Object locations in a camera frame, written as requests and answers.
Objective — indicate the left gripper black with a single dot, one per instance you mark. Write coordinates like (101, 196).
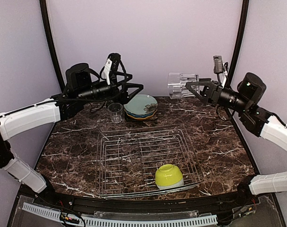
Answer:
(121, 87)

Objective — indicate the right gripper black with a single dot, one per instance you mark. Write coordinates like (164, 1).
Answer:
(214, 92)

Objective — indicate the clear glass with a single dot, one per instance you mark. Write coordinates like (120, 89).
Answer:
(115, 111)
(176, 84)

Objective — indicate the light green flower plate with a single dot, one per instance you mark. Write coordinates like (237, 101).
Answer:
(141, 104)

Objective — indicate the blue dotted plate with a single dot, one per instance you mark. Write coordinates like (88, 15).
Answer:
(142, 116)

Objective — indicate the yellow dotted plate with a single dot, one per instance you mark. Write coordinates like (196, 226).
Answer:
(139, 118)

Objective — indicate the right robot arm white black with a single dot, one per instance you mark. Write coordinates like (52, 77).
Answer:
(258, 121)

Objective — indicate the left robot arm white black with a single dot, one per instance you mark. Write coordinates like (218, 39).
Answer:
(84, 85)

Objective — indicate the lime green bowl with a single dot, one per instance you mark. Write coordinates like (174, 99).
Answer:
(168, 176)

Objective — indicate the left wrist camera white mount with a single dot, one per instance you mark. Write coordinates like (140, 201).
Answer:
(110, 69)

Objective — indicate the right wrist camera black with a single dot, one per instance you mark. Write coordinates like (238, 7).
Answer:
(220, 69)

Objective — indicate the wire dish rack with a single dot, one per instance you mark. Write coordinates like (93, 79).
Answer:
(127, 161)

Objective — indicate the right black frame post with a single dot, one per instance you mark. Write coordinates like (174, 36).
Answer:
(239, 39)

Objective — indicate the black frame post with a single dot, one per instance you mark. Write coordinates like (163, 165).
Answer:
(239, 39)
(50, 43)

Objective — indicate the left black frame post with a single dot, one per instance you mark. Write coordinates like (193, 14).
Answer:
(50, 43)

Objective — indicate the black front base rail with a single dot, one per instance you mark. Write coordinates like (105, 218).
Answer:
(231, 211)

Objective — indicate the white slotted cable duct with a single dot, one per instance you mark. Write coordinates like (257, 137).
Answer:
(103, 219)

